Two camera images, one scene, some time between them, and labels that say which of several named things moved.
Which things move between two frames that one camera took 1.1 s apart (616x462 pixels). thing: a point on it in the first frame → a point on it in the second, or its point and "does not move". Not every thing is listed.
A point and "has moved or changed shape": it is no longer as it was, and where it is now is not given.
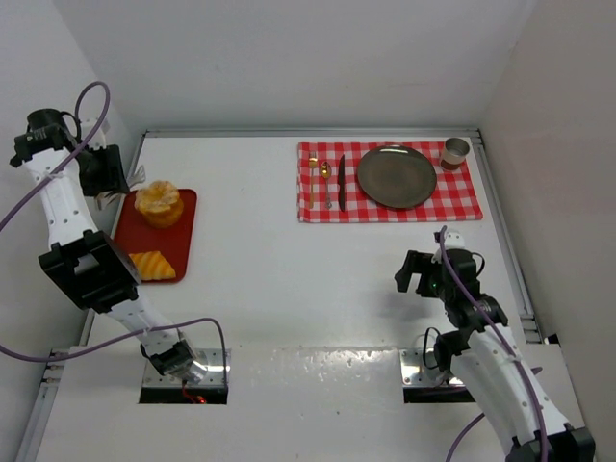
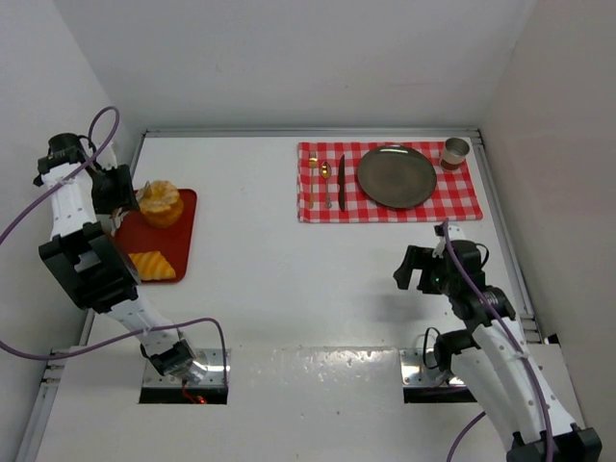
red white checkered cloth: (329, 189) does not move
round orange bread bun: (160, 204) does not move
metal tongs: (105, 199) has moved or changed shape
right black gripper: (411, 273) does not move
